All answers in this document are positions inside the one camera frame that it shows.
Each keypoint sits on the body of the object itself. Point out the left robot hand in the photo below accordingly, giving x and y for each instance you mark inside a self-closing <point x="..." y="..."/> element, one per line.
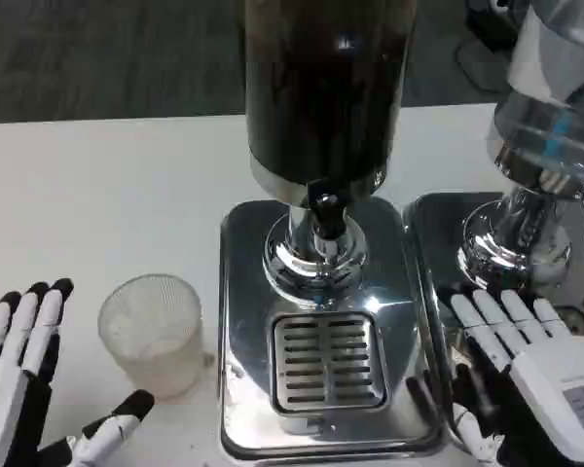
<point x="5" y="389"/>

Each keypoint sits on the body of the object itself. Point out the black dispenser tap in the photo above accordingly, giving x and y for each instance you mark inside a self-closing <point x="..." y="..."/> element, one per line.
<point x="327" y="214"/>

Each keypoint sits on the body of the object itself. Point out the dark drink dispenser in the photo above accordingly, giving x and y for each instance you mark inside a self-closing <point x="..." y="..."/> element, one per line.
<point x="321" y="97"/>

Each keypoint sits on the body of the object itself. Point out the clear drink dispenser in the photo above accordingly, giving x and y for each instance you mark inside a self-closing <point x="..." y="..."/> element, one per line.
<point x="530" y="136"/>

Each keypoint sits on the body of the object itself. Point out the black chair base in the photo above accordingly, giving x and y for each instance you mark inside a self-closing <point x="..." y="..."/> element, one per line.
<point x="486" y="39"/>

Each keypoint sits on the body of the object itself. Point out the steel drip tray base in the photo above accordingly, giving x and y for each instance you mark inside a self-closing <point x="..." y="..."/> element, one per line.
<point x="433" y="233"/>
<point x="243" y="301"/>

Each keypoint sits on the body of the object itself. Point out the steel drip grid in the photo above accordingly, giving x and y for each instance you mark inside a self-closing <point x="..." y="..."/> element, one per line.
<point x="329" y="362"/>

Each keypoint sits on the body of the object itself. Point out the clear ribbed glass cup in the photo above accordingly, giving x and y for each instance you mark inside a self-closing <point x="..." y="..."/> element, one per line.
<point x="151" y="335"/>

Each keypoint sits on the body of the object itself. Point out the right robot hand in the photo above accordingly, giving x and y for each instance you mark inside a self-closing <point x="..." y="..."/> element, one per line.
<point x="540" y="389"/>

